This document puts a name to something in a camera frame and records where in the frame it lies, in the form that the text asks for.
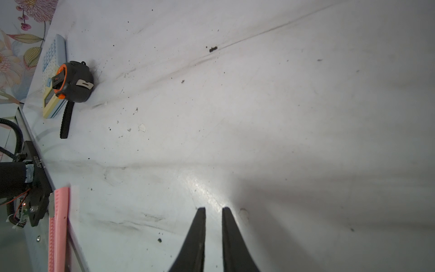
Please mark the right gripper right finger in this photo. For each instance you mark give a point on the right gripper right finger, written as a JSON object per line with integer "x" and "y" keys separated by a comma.
{"x": 236, "y": 256}

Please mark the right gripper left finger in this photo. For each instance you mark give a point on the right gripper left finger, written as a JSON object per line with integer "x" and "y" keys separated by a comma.
{"x": 191, "y": 257}

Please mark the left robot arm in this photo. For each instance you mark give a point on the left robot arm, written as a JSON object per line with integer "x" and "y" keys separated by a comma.
{"x": 25, "y": 186}

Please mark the pink utility knife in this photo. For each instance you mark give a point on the pink utility knife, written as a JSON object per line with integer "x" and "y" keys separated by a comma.
{"x": 58, "y": 211}

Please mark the orange black tape measure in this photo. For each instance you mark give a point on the orange black tape measure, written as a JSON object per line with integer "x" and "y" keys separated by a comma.
{"x": 74, "y": 83}

